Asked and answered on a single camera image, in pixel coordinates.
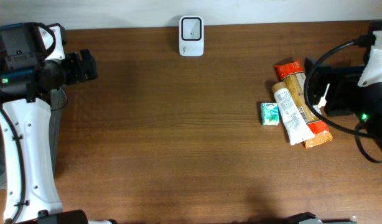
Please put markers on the teal tissue packet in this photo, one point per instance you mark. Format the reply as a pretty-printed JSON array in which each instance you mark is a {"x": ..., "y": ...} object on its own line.
[{"x": 269, "y": 114}]

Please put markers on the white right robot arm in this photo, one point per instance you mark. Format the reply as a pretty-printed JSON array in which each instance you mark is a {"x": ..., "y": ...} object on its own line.
[{"x": 372, "y": 98}]

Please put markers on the white barcode scanner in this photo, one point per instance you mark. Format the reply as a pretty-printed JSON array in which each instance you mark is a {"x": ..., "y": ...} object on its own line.
[{"x": 191, "y": 36}]

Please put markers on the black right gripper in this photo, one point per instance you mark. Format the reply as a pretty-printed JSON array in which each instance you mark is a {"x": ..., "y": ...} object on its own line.
[{"x": 331, "y": 92}]

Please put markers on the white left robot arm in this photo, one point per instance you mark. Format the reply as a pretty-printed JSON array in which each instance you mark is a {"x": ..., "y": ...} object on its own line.
[{"x": 25, "y": 114}]

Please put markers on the white cream tube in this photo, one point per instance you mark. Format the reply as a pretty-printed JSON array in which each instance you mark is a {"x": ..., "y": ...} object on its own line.
[{"x": 297, "y": 129}]

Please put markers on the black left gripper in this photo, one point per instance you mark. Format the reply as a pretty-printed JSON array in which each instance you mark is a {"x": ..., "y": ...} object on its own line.
[{"x": 86, "y": 64}]

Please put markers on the orange spaghetti packet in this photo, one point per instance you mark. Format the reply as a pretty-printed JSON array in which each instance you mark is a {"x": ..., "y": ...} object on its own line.
[{"x": 292, "y": 74}]

